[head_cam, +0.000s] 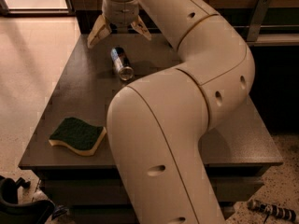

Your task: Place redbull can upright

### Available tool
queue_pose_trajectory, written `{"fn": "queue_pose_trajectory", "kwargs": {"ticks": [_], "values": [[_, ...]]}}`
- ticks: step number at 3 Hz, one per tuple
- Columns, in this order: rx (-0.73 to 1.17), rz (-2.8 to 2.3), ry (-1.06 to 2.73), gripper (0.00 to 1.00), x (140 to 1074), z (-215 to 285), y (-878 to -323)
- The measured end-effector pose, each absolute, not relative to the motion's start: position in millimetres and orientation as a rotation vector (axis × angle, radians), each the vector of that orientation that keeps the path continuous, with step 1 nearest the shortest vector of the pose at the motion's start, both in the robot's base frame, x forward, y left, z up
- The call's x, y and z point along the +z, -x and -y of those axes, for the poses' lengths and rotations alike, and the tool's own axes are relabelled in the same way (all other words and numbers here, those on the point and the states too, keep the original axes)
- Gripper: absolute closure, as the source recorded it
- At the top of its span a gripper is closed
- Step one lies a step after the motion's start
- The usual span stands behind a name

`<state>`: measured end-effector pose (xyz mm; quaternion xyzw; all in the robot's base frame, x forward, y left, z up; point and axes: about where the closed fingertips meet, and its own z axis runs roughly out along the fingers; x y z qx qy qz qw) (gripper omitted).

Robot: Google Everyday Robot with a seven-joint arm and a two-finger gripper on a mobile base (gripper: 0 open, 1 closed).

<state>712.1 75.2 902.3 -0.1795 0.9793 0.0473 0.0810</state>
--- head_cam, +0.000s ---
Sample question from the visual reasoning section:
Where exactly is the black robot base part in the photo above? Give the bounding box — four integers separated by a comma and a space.
0, 176, 67, 224

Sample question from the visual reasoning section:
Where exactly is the grey drawer cabinet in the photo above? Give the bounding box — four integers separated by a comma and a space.
19, 34, 282, 224

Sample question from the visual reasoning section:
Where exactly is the green yellow sponge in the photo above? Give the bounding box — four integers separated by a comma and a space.
49, 118, 107, 156

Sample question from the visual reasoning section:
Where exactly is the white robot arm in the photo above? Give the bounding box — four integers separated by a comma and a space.
88, 0, 255, 224

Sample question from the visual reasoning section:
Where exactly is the black white striped handle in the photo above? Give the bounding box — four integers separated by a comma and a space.
247, 199, 299, 223

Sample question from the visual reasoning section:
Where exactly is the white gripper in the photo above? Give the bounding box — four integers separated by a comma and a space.
87, 0, 151, 49

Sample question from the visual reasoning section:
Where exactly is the right metal bracket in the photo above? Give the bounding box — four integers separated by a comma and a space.
246, 0, 272, 42

